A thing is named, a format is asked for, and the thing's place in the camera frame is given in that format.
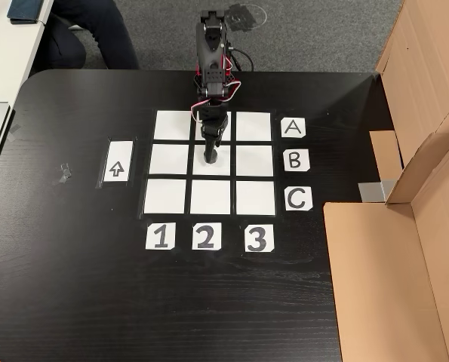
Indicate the paper sheet letter A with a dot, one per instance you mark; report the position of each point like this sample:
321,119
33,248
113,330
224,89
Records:
293,127

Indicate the paper sheet number 3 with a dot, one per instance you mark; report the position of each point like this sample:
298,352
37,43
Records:
259,238

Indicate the crumpled clear tape piece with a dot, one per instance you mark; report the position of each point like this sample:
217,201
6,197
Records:
62,174

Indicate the black round token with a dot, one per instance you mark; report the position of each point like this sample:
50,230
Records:
211,157

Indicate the paper sheet letter C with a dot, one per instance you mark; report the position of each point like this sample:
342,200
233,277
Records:
299,199

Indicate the grey block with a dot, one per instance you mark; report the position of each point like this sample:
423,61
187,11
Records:
373,191

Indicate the white paper grid square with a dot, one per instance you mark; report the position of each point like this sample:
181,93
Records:
199,167
210,197
254,160
165,196
198,131
168,159
256,198
253,126
172,124

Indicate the large brown cardboard box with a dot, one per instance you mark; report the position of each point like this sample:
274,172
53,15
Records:
379,283

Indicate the tall brown cardboard panel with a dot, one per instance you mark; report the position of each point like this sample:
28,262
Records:
428,56

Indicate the dark blue notebook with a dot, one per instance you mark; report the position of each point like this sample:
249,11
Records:
24,9

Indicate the paper sheet number 2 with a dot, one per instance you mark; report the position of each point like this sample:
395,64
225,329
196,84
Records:
206,236

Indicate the white desk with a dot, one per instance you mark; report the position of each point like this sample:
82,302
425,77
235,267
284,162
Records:
9,53

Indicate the paper sheet letter B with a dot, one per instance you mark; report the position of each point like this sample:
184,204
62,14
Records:
296,160

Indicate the paper sheet number 1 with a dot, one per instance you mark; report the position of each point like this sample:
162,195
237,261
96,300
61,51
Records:
160,236

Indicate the person's leg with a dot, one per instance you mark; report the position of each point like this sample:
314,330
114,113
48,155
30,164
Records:
96,34

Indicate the white arrow paper sheet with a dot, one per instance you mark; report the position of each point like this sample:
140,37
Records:
118,162

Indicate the flat clear tape piece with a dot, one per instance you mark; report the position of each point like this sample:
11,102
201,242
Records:
15,132

